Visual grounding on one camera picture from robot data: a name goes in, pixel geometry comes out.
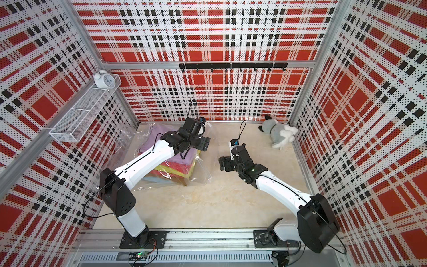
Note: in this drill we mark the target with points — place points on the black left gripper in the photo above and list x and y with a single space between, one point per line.
204 144

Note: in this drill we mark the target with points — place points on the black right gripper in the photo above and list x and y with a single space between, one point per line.
228 159

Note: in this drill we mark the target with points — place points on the clear plastic vacuum bag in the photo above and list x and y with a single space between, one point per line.
199 176

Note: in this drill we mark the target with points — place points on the purple trousers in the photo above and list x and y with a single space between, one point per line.
156 130

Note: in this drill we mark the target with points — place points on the red trousers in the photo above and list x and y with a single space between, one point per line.
179 165

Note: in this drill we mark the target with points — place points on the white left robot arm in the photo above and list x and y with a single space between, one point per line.
116 185

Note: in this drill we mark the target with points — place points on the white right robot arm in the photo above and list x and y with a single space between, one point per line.
316 222

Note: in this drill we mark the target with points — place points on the lime green folded trousers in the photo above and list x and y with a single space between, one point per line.
186 173

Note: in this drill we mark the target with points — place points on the grey white plush toy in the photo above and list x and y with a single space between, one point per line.
281 134

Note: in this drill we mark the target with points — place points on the light blue folded garment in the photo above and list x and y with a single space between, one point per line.
165 181

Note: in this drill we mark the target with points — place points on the white alarm clock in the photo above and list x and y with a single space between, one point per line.
104 80

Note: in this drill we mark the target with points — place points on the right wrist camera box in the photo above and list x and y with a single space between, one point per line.
233 143

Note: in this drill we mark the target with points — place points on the black wall hook rail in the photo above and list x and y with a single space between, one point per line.
233 65

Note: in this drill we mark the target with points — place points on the white wire wall shelf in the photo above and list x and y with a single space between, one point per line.
76 121

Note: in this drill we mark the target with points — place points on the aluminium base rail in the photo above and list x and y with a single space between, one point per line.
235 245

